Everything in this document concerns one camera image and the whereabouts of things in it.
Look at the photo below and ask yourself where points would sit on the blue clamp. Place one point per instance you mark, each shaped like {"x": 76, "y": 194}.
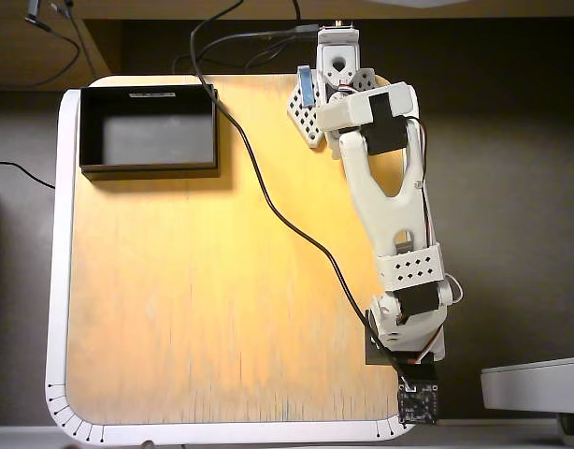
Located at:
{"x": 307, "y": 89}

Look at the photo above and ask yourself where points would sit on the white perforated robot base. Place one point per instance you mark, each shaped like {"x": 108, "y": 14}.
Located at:
{"x": 305, "y": 117}

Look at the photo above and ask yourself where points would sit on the white table rim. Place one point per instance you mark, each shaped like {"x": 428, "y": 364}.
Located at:
{"x": 62, "y": 234}

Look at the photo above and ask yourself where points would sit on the black rectangular bin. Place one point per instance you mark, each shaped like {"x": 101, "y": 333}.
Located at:
{"x": 147, "y": 135}

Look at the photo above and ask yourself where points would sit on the black wrist camera board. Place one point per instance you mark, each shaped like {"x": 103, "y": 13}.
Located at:
{"x": 418, "y": 404}

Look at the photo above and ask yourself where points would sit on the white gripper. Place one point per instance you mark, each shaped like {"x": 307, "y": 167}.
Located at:
{"x": 375, "y": 352}

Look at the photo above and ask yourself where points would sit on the white rounded device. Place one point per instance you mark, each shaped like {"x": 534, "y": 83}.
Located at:
{"x": 572, "y": 428}

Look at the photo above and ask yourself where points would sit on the wooden desk frame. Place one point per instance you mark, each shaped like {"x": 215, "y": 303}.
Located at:
{"x": 6, "y": 56}

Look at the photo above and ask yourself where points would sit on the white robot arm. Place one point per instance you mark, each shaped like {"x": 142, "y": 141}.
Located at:
{"x": 385, "y": 220}

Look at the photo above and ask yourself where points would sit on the white grey appliance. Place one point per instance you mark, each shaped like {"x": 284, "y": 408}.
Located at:
{"x": 535, "y": 388}

